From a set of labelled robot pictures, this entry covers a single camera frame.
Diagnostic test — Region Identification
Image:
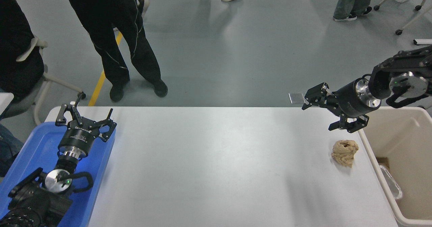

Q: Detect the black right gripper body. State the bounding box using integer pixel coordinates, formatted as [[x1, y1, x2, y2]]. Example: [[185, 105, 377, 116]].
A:
[[326, 80, 370, 119]]

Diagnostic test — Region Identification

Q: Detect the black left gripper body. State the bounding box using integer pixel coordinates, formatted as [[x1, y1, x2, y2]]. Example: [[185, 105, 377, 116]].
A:
[[58, 117, 102, 152]]

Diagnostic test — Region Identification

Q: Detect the tan paper ball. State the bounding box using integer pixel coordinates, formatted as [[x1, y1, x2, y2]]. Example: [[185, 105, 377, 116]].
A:
[[331, 139, 359, 168]]

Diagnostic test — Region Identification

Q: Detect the grey office chair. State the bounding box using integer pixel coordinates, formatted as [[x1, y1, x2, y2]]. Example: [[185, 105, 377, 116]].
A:
[[0, 38, 86, 126]]

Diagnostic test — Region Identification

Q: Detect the blue plastic tray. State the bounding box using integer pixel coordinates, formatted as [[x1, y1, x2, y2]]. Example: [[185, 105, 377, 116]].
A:
[[0, 121, 116, 227]]

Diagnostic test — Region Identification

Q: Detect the large pale plastic bin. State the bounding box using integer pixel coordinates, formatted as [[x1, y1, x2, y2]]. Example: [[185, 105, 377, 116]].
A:
[[357, 106, 432, 227]]

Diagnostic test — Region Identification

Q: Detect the white desk corner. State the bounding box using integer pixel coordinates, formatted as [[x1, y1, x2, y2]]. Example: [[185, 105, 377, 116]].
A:
[[0, 93, 15, 114]]

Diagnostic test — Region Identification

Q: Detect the crumpled foil tray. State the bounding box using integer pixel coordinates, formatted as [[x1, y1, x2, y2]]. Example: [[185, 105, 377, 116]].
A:
[[379, 165, 403, 200]]

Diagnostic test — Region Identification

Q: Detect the wheeled chair with star base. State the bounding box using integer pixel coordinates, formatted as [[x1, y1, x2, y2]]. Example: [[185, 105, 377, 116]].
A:
[[373, 0, 432, 35]]

